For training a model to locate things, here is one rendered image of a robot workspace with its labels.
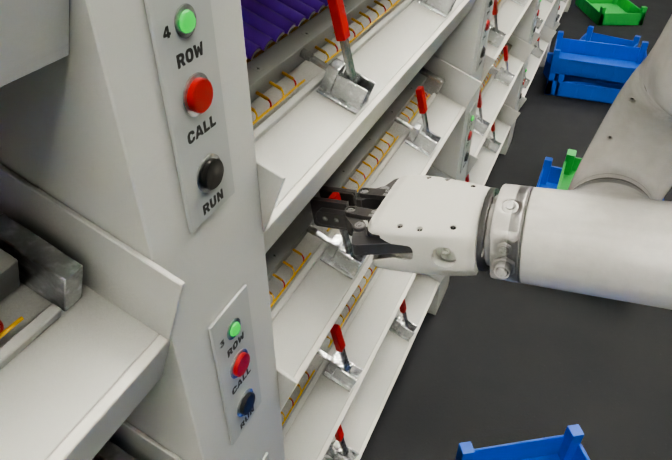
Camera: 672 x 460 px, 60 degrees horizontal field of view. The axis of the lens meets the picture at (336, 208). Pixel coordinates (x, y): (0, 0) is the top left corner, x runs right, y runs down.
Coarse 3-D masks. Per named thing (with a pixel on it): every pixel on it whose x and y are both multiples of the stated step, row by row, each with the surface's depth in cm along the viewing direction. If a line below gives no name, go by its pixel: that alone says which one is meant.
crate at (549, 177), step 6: (546, 162) 156; (546, 168) 157; (552, 168) 158; (558, 168) 157; (540, 174) 154; (546, 174) 158; (552, 174) 159; (558, 174) 158; (540, 180) 157; (546, 180) 159; (552, 180) 160; (558, 180) 159; (540, 186) 159; (546, 186) 159; (552, 186) 159
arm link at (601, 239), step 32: (544, 192) 48; (576, 192) 48; (608, 192) 48; (640, 192) 49; (544, 224) 46; (576, 224) 45; (608, 224) 44; (640, 224) 43; (544, 256) 46; (576, 256) 45; (608, 256) 44; (640, 256) 43; (576, 288) 47; (608, 288) 45; (640, 288) 44
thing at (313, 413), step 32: (384, 288) 86; (352, 320) 80; (384, 320) 82; (320, 352) 73; (352, 352) 77; (320, 384) 72; (352, 384) 72; (288, 416) 68; (320, 416) 69; (288, 448) 65; (320, 448) 67
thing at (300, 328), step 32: (448, 64) 90; (448, 96) 93; (448, 128) 87; (416, 160) 79; (320, 256) 62; (320, 288) 59; (352, 288) 60; (288, 320) 55; (320, 320) 56; (288, 352) 53; (288, 384) 46
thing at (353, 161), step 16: (416, 80) 88; (400, 96) 84; (416, 96) 88; (384, 112) 80; (400, 112) 83; (416, 112) 85; (384, 128) 77; (368, 144) 74; (352, 160) 71; (336, 176) 68; (368, 176) 72; (304, 208) 62; (304, 224) 61; (288, 240) 59; (272, 256) 57; (288, 256) 60; (272, 272) 56; (272, 304) 55
